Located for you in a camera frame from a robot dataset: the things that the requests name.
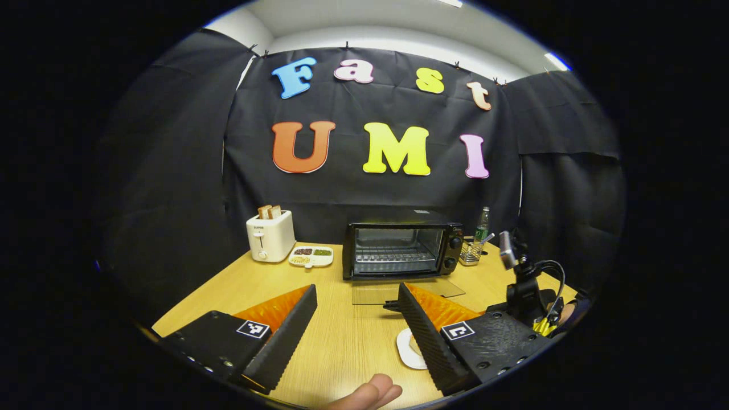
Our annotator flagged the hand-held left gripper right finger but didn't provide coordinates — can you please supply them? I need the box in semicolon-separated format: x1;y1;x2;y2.
397;281;553;397

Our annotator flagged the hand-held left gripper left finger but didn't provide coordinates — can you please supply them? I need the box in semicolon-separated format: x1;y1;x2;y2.
159;284;318;395

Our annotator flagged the black electric oven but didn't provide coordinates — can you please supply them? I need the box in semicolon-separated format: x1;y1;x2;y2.
342;209;466;311

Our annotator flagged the white plate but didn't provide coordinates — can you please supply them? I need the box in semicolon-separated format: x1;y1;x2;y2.
396;327;429;370

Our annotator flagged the white divided seed dish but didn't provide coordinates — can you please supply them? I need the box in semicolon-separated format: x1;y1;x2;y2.
288;245;334;269

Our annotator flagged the white toaster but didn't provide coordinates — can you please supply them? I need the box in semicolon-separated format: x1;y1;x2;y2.
246;210;297;263

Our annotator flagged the black backdrop cloth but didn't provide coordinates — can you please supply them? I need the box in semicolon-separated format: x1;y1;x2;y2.
94;28;627;319

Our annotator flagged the wire mesh holder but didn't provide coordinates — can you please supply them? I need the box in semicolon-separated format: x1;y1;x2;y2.
459;239;485;267

